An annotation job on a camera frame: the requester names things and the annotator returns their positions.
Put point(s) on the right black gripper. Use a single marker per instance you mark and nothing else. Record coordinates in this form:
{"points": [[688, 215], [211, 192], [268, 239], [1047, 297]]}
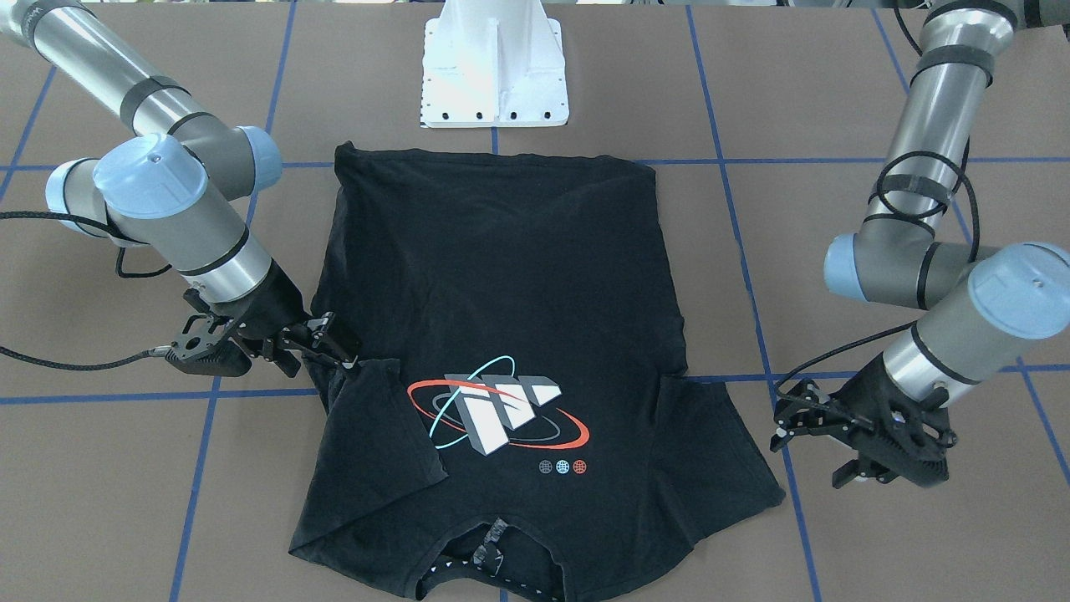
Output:
{"points": [[277, 303]]}

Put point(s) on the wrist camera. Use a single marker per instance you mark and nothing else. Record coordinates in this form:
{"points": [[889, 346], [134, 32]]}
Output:
{"points": [[204, 347], [913, 441]]}

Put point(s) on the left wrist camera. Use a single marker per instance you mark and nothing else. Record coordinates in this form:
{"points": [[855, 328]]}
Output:
{"points": [[913, 441]]}

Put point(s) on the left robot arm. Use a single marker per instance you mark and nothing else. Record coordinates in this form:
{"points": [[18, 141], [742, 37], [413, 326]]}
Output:
{"points": [[919, 247]]}

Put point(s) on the black graphic t-shirt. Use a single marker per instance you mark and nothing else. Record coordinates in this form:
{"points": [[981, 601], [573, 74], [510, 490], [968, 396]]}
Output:
{"points": [[519, 414]]}

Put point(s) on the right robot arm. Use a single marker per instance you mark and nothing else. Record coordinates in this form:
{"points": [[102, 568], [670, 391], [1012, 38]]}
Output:
{"points": [[170, 188]]}

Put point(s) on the white camera stand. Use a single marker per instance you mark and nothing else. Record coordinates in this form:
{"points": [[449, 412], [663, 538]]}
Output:
{"points": [[493, 64]]}

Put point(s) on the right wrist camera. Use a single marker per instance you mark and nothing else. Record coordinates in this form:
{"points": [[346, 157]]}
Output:
{"points": [[204, 347]]}

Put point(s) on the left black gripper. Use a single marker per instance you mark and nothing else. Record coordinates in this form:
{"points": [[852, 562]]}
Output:
{"points": [[866, 386]]}

